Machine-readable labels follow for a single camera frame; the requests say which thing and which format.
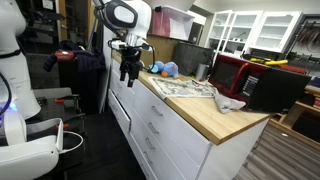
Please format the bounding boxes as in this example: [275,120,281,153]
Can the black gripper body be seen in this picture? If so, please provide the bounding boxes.
[119,47,144,73]

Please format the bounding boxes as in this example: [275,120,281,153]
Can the white wooden drawer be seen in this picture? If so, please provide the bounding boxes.
[132,79,212,167]

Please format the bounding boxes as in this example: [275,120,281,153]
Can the dark navy jacket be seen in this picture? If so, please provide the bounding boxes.
[43,39,108,73]

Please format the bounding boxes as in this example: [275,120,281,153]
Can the blue plush toy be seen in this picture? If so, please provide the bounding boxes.
[148,60,181,80]

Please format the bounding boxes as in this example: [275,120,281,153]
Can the newspaper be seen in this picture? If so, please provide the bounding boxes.
[148,76,218,100]

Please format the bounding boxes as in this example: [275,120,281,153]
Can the pink plastic storage bin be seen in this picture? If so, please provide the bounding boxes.
[149,5,196,42]

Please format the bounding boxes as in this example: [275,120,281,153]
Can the dark grey fabric bin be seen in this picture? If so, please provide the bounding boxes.
[171,41,214,77]

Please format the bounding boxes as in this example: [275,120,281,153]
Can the red tool case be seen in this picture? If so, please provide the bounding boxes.
[54,50,76,61]

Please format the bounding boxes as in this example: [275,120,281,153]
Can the grey metal cup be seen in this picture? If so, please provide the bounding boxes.
[195,63,210,82]

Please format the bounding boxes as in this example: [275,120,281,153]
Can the white cabinet with wooden top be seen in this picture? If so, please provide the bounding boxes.
[107,53,273,180]

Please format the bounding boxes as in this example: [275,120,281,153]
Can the black perforated robot table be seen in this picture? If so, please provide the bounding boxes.
[29,87,88,180]

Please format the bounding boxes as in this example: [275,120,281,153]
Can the grey cloth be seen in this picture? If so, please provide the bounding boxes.
[213,91,248,115]

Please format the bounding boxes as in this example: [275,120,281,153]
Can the red microwave oven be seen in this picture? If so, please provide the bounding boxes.
[208,54,313,113]

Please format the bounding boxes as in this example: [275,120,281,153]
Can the white shelf cabinet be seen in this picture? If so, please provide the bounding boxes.
[204,9,304,58]

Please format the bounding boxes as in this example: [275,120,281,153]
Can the wooden workbench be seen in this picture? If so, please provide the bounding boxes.
[268,84,320,151]

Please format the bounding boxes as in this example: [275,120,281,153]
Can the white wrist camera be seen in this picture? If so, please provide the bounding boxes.
[107,39,155,53]

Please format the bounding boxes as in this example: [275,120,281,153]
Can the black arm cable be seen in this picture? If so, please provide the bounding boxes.
[93,2,132,42]

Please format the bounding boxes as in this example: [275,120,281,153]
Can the white cable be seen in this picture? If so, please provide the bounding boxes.
[58,130,85,155]

